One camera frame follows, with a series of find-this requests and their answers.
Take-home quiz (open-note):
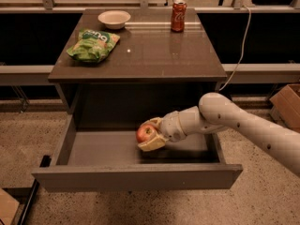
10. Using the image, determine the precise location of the cardboard box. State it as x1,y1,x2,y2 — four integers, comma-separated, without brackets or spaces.
270,83,300,132

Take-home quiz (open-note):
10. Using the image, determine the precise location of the black floor bracket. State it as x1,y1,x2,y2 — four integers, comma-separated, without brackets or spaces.
12,155,52,225

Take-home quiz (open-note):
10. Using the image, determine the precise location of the white cable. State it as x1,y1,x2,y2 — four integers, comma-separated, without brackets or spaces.
218,5,253,93

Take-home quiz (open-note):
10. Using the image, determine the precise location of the white bowl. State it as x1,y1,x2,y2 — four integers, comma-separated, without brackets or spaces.
97,10,131,30

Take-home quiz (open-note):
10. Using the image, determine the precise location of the green chip bag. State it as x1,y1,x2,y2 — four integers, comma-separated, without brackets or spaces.
67,29,120,63

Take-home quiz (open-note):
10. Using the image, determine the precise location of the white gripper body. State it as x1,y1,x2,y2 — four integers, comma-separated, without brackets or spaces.
159,111,187,143

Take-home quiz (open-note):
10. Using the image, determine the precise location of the red soda can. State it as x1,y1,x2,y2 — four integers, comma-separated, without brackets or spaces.
171,0,187,32

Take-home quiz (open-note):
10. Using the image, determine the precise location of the red apple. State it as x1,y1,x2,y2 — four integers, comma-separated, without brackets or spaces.
136,124,156,143

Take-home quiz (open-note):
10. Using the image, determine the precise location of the open grey top drawer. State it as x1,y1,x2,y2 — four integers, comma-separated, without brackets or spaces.
31,83,244,193

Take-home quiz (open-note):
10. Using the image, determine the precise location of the grey cabinet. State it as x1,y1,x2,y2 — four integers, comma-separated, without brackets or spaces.
49,7,226,130

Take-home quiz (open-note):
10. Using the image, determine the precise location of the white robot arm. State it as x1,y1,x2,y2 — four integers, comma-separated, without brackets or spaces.
136,93,300,176

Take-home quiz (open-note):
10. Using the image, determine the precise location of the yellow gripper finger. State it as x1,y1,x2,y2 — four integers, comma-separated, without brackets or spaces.
137,132,168,152
140,117,162,131

